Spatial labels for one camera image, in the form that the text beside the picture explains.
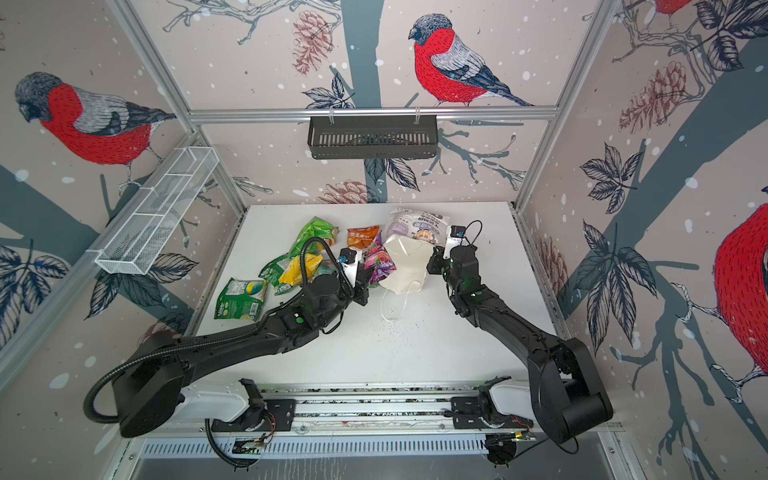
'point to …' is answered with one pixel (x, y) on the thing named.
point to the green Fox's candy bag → (241, 299)
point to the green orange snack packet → (272, 273)
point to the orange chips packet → (362, 237)
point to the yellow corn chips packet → (293, 274)
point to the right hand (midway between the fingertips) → (433, 248)
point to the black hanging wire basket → (373, 137)
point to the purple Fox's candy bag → (379, 260)
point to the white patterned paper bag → (408, 241)
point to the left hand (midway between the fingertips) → (372, 268)
